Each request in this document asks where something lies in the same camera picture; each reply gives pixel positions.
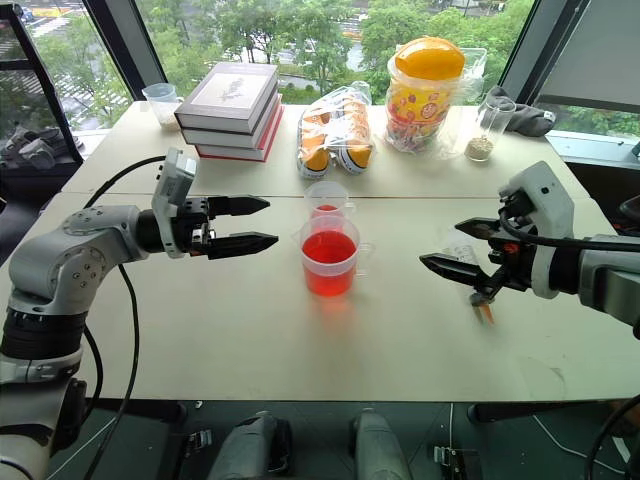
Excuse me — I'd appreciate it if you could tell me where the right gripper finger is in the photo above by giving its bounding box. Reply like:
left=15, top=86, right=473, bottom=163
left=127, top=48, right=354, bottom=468
left=419, top=252, right=484, bottom=291
left=454, top=216, right=502, bottom=241

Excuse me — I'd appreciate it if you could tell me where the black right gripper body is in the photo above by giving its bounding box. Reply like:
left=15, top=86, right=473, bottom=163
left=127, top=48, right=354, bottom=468
left=471, top=191, right=540, bottom=305

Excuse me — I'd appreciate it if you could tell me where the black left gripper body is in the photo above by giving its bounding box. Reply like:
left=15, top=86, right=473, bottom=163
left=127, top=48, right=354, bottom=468
left=174, top=196, right=218, bottom=259

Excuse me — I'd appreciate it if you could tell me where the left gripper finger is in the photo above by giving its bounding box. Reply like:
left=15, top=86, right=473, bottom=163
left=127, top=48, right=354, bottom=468
left=206, top=194, right=272, bottom=220
left=207, top=231, right=280, bottom=262

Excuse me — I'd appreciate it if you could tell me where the small clear measuring cup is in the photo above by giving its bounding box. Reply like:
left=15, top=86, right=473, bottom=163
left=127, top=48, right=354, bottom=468
left=303, top=180, right=358, bottom=221

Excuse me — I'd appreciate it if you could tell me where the large cup of red liquid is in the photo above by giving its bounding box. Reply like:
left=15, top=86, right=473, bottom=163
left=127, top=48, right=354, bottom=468
left=298, top=214, right=377, bottom=299

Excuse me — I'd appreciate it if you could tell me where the clear cup with pale grains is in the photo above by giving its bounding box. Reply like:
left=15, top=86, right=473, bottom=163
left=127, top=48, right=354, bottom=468
left=141, top=82, right=186, bottom=133

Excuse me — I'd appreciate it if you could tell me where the book with red cover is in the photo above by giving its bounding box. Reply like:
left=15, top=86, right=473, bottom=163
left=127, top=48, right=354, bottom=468
left=193, top=103, right=286, bottom=164

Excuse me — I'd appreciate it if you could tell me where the book with white cover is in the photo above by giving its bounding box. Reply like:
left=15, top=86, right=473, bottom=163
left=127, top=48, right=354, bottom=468
left=179, top=92, right=284, bottom=150

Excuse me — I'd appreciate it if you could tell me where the tall glass with grains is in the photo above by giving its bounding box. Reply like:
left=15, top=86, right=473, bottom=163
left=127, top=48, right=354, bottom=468
left=464, top=94, right=518, bottom=163

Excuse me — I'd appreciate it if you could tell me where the grey hardcover book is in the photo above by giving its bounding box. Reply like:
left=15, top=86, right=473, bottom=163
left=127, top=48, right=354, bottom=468
left=173, top=61, right=281, bottom=136

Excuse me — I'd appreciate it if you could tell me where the bag of snack packs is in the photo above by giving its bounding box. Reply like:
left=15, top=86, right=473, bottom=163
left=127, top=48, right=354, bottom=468
left=296, top=81, right=376, bottom=181

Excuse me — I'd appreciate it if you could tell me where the grey cloth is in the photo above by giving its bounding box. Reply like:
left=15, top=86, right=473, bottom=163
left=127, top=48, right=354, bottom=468
left=481, top=85, right=557, bottom=138

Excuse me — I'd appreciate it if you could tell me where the black object at table edge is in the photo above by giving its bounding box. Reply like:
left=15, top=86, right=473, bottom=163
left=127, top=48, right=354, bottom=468
left=616, top=193, right=640, bottom=237

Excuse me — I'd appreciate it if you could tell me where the candy jar with orange lid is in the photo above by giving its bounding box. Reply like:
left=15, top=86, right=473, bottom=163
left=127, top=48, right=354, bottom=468
left=384, top=35, right=467, bottom=155

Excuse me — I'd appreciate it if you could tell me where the black table foot bar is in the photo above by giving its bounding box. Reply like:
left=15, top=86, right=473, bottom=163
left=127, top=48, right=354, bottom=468
left=467, top=398, right=640, bottom=425

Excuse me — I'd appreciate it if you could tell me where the grey gloves pile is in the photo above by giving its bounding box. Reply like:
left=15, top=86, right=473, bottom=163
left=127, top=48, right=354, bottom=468
left=0, top=124, right=81, bottom=172

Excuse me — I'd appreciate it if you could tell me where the dark rounded robot leg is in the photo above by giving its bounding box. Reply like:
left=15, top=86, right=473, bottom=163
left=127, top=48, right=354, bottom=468
left=348, top=408, right=415, bottom=480
left=206, top=410, right=294, bottom=480

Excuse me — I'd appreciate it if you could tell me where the grey window blind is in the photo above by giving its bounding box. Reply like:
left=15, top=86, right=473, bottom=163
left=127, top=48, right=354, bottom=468
left=537, top=0, right=640, bottom=110

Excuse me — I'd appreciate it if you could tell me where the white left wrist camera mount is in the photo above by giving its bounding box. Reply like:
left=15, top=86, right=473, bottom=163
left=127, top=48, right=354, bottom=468
left=151, top=146, right=199, bottom=260

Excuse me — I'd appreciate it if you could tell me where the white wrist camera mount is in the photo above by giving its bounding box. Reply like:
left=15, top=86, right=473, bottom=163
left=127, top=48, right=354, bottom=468
left=151, top=146, right=199, bottom=260
left=498, top=160, right=578, bottom=301

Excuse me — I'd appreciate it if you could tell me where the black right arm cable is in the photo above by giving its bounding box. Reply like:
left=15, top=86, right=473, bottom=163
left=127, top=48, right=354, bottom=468
left=498, top=211, right=640, bottom=253

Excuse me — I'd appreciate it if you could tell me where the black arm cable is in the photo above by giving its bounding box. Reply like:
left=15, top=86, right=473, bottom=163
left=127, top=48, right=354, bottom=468
left=498, top=211, right=640, bottom=253
left=47, top=155, right=167, bottom=480

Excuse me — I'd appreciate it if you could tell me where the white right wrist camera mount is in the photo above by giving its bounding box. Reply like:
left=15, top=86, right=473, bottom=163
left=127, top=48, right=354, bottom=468
left=498, top=160, right=578, bottom=301

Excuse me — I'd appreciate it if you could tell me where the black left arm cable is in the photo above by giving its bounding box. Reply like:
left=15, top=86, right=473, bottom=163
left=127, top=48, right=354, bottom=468
left=47, top=155, right=167, bottom=480

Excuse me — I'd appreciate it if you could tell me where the white floor cable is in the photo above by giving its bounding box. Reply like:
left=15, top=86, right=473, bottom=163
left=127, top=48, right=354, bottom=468
left=530, top=413, right=632, bottom=464

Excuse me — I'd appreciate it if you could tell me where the black metal frame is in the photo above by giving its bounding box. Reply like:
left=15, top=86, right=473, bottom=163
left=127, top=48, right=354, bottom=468
left=0, top=3, right=85, bottom=169

